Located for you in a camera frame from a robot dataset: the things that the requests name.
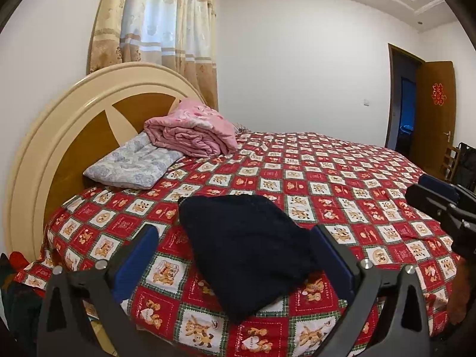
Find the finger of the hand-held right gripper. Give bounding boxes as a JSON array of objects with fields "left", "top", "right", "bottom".
[
  {"left": 416, "top": 174, "right": 462, "bottom": 203},
  {"left": 405, "top": 183, "right": 476, "bottom": 231}
]

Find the cream and brown round headboard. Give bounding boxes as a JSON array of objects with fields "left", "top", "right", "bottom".
[{"left": 5, "top": 62, "right": 207, "bottom": 261}]

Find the wooden chair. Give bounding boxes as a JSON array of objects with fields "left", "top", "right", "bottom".
[{"left": 440, "top": 145, "right": 462, "bottom": 183}]

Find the dark wooden door frame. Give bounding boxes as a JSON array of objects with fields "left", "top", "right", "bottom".
[{"left": 385, "top": 43, "right": 426, "bottom": 153}]

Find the red checked printed bedspread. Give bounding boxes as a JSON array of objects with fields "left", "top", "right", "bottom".
[{"left": 13, "top": 131, "right": 462, "bottom": 357}]

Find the navy patterned knit sweater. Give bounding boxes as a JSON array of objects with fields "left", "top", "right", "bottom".
[{"left": 178, "top": 193, "right": 328, "bottom": 324}]

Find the black backpack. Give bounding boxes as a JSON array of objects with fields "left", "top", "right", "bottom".
[{"left": 455, "top": 141, "right": 476, "bottom": 194}]

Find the red paper door decoration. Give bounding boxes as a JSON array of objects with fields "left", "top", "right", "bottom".
[{"left": 431, "top": 83, "right": 447, "bottom": 107}]

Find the brown wooden door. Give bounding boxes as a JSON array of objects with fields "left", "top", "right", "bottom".
[{"left": 411, "top": 60, "right": 457, "bottom": 179}]

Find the beige patterned curtain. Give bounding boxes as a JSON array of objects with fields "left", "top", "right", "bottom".
[{"left": 86, "top": 0, "right": 219, "bottom": 110}]

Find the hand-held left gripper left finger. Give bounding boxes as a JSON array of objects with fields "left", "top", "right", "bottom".
[{"left": 36, "top": 224, "right": 160, "bottom": 357}]

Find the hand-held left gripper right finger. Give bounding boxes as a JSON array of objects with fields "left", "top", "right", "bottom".
[{"left": 310, "top": 224, "right": 432, "bottom": 357}]

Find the grey floral pillow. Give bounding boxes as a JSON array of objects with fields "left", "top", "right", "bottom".
[{"left": 82, "top": 132, "right": 184, "bottom": 190}]

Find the pink folded blanket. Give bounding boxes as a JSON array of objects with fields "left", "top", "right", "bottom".
[{"left": 144, "top": 98, "right": 239, "bottom": 158}]

